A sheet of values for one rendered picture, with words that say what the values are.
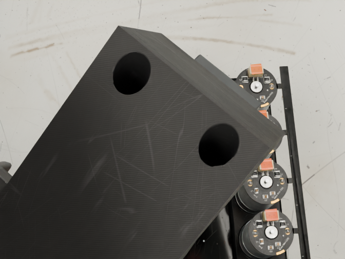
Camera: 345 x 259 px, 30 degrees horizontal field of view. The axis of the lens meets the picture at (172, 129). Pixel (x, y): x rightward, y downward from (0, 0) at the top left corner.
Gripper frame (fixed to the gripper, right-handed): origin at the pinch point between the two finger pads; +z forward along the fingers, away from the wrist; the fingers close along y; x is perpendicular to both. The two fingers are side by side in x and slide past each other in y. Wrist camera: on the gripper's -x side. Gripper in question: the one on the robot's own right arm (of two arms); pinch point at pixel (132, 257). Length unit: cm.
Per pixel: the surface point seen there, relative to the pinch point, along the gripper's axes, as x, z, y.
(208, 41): -8.3, 16.5, 6.7
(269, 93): -8.8, 9.9, 0.6
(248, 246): -1.4, 8.2, -4.1
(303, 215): -4.9, 8.1, -5.2
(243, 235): -1.4, 9.2, -3.5
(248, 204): -3.0, 9.4, -2.5
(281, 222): -4.0, 7.4, -4.5
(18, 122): 3.2, 10.7, 12.6
